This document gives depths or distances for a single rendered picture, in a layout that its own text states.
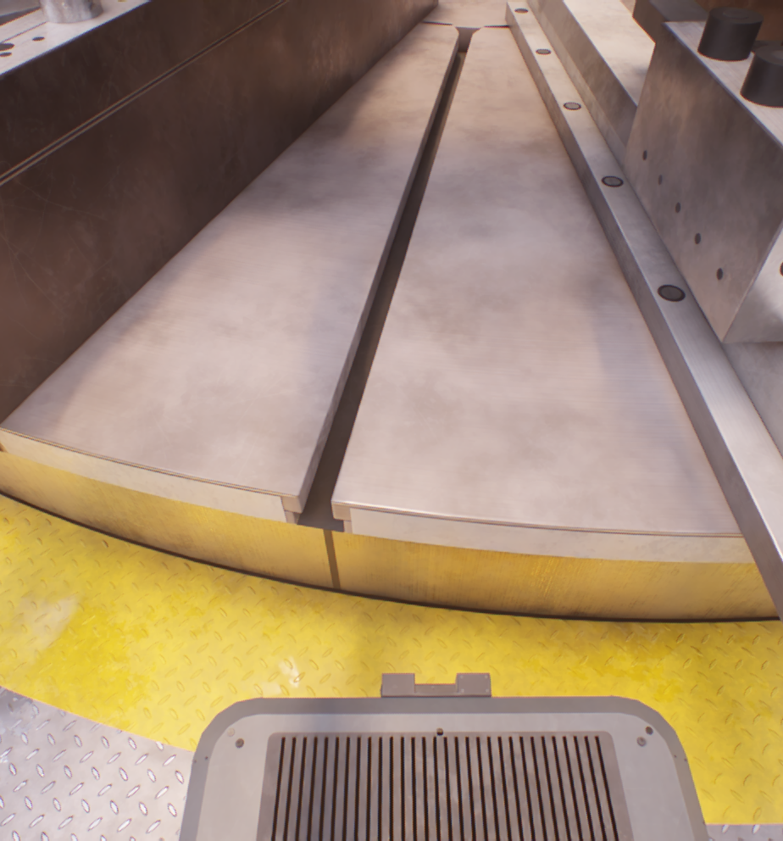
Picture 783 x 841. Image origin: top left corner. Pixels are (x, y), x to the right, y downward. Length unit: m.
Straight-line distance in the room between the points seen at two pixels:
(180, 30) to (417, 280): 0.55
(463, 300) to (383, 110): 0.77
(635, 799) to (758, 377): 0.53
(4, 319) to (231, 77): 0.64
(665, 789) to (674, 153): 0.77
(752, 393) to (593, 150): 0.71
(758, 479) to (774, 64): 0.46
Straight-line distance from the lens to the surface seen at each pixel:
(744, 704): 1.13
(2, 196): 0.97
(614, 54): 1.67
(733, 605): 1.13
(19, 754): 1.13
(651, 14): 1.50
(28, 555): 1.28
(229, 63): 1.34
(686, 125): 0.97
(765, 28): 2.35
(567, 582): 0.97
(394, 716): 0.73
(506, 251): 1.19
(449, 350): 0.97
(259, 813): 0.72
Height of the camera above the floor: 0.96
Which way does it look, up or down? 49 degrees down
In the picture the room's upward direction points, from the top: 1 degrees counter-clockwise
